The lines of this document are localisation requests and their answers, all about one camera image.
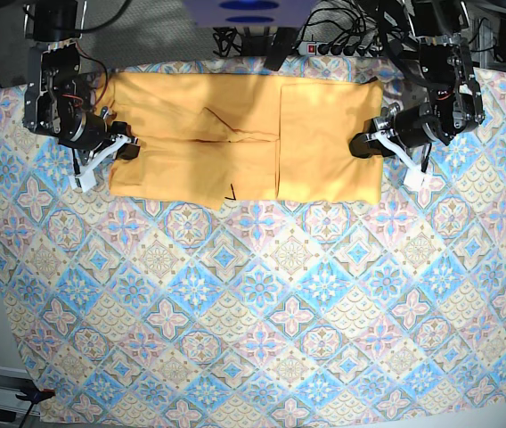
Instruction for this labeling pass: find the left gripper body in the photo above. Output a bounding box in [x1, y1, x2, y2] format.
[369, 103, 453, 190]

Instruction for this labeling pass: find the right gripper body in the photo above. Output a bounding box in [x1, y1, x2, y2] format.
[57, 106, 140, 193]

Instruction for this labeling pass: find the yellow T-shirt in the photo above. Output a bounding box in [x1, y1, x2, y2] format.
[102, 72, 383, 209]

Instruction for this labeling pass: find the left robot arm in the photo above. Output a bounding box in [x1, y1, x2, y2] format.
[349, 1, 486, 191]

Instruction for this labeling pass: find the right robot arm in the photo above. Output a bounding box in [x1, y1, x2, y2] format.
[22, 1, 140, 193]

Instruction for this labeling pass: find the white power strip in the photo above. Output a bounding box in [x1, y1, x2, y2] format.
[297, 42, 381, 58]

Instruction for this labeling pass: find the black clamp at table edge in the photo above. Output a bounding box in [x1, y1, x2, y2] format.
[264, 27, 298, 71]

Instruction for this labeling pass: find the patterned blue tile tablecloth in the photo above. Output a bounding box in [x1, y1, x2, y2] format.
[0, 70, 506, 427]

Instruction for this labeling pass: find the orange black clamp bottom left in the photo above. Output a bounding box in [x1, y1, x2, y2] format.
[15, 388, 55, 405]

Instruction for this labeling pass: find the purple base camera mount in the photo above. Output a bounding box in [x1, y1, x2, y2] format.
[183, 0, 316, 28]

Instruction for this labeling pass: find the white aluminium rail box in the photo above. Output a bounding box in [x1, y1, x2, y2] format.
[0, 366, 35, 415]

